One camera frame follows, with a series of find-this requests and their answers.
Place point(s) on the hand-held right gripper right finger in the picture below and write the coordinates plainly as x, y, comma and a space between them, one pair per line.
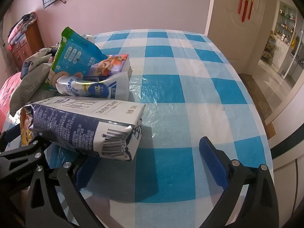
211, 161

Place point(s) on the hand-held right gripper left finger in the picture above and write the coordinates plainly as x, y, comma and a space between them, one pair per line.
82, 173

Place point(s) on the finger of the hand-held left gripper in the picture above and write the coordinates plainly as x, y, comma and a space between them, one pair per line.
28, 156
14, 135

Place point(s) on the yellow tissue pack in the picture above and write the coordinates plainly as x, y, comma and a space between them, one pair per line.
26, 128

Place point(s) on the blue and white milk carton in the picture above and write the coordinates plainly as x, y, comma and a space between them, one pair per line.
78, 123

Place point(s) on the green snack pouch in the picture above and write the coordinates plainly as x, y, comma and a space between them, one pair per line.
73, 52

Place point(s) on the pink printed bedsheet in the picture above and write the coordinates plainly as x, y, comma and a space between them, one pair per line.
9, 92

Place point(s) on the grey printed packet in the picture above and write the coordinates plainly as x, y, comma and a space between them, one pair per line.
28, 90

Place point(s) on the patterned beige cloth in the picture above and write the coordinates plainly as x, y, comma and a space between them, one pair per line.
38, 57

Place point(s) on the wooden cabinet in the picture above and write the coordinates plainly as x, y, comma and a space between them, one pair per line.
28, 42

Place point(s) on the stack of folded blankets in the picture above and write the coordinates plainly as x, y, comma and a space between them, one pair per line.
21, 26

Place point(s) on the blue checkered tablecloth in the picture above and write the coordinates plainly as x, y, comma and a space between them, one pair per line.
166, 59

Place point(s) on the purple tissue pack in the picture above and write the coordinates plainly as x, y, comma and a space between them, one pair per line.
111, 64

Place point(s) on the white door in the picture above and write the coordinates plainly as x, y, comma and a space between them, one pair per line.
237, 40

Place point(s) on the white shelf cabinet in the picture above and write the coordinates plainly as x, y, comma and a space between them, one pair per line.
285, 26

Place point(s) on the red knot decoration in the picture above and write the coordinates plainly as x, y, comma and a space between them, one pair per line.
248, 2

